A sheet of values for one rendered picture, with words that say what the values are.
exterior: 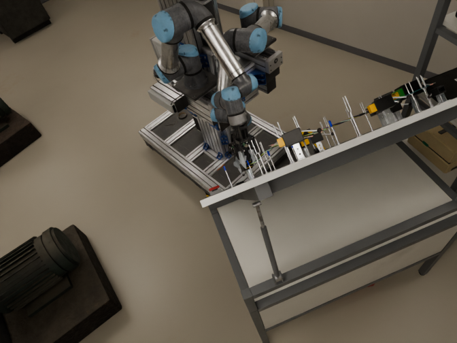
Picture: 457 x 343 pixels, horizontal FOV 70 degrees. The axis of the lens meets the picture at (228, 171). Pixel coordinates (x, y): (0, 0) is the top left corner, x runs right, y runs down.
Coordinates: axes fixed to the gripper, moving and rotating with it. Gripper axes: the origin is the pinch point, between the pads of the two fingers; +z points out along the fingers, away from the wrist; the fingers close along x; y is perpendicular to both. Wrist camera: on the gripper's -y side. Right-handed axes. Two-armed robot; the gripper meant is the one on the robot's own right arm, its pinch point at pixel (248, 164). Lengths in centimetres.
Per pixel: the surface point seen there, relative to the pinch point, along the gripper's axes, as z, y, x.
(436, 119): -15, 59, 43
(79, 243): 57, -117, -116
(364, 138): -22, 67, 11
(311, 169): -13, 54, 2
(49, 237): 32, -86, -120
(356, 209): 43, 6, 47
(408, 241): 54, 29, 56
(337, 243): 50, 15, 28
